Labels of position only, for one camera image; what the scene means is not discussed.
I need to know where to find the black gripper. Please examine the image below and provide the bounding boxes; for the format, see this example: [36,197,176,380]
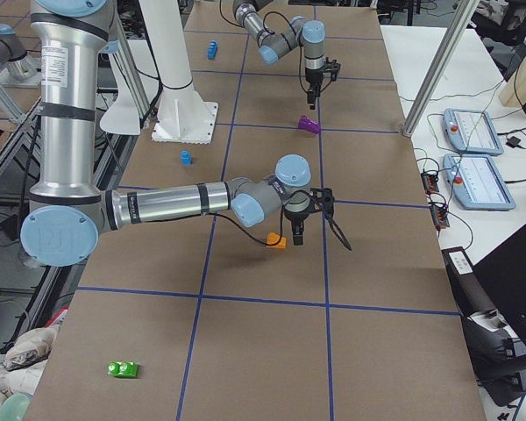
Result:
[284,188,335,245]
[304,57,341,110]

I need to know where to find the orange trapezoid block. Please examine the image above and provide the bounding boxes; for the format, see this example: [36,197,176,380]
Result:
[266,232,287,249]

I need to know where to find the purple trapezoid block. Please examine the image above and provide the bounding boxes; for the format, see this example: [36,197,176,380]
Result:
[297,115,321,134]

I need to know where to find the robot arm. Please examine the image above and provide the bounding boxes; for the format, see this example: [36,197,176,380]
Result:
[225,1,341,110]
[19,1,334,267]

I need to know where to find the long blue studded brick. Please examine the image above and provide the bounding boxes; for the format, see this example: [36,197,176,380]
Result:
[207,39,218,61]

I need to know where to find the small blue block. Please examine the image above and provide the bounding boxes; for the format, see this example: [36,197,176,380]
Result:
[180,150,193,166]

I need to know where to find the upper orange relay box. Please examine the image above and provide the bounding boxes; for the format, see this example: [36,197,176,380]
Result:
[421,171,439,195]

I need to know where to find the orange relay box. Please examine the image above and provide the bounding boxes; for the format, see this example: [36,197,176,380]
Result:
[421,171,439,195]
[430,203,450,231]

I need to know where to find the lower orange relay box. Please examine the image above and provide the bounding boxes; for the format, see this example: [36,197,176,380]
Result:
[430,203,450,231]

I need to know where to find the upper teach pendant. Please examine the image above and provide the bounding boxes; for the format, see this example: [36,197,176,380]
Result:
[443,108,504,156]

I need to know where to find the teach pendant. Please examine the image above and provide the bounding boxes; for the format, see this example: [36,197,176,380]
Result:
[443,108,504,156]
[443,153,516,211]

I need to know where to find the white remote box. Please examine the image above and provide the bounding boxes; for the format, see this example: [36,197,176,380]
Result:
[448,251,473,275]

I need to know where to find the lower teach pendant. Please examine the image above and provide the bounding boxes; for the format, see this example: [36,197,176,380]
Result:
[443,153,516,211]

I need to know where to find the black laptop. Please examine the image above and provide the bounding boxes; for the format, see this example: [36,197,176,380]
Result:
[473,224,526,340]

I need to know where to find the green studded brick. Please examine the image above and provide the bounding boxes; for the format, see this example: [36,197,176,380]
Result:
[107,360,139,379]

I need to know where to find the black device under laptop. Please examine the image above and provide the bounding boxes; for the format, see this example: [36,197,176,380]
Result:
[442,247,526,406]

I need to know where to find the crumpled cloth pile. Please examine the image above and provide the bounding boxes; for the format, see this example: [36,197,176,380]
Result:
[0,325,60,412]

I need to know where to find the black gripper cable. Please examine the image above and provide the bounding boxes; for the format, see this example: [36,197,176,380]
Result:
[262,11,310,93]
[210,189,353,253]

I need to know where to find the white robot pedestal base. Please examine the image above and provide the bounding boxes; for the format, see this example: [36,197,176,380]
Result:
[138,0,219,146]

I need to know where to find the aluminium frame post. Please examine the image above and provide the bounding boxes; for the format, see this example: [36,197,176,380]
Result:
[402,0,479,138]

